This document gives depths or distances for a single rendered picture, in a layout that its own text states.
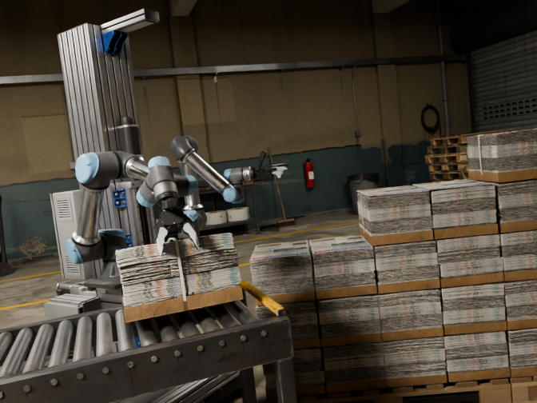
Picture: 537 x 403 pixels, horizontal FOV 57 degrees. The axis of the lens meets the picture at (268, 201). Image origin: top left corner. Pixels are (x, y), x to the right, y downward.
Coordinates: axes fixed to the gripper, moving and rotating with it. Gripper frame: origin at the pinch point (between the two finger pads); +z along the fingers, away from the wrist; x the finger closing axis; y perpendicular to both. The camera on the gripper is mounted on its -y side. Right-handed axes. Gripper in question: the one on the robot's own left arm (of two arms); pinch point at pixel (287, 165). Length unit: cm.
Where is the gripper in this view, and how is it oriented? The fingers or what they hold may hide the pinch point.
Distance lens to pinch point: 270.9
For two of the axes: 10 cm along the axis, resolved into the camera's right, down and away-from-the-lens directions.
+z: 9.8, -0.9, -1.5
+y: 1.3, 9.7, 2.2
